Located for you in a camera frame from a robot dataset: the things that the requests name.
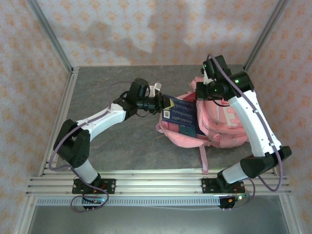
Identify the thin navy book with barcode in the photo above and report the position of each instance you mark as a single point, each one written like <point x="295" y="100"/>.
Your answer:
<point x="182" y="113"/>

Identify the pink backpack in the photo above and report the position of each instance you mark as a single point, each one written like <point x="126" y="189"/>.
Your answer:
<point x="219" y="131"/>

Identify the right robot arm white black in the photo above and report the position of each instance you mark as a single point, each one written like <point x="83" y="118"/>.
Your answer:
<point x="251" y="122"/>

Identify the small circuit board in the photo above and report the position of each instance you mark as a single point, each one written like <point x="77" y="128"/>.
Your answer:
<point x="240" y="197"/>
<point x="97" y="201"/>

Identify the grey metal shelf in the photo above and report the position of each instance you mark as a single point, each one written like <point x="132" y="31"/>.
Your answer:
<point x="156" y="220"/>

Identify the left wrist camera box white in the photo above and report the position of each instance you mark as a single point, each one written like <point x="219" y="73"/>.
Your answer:
<point x="156" y="89"/>

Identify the aluminium rail beam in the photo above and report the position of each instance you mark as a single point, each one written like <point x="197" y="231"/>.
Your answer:
<point x="156" y="182"/>

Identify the aluminium side rail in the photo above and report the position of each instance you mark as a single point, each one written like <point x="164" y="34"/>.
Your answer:
<point x="66" y="97"/>

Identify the aluminium frame post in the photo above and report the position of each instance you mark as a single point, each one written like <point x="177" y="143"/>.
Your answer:
<point x="266" y="31"/>
<point x="49" y="31"/>

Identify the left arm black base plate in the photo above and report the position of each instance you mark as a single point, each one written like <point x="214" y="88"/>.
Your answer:
<point x="109" y="186"/>

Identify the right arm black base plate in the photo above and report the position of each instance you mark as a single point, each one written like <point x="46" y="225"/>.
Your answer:
<point x="208" y="186"/>

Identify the aluminium frame leg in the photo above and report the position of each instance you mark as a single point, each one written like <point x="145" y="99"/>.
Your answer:
<point x="23" y="219"/>
<point x="291" y="219"/>

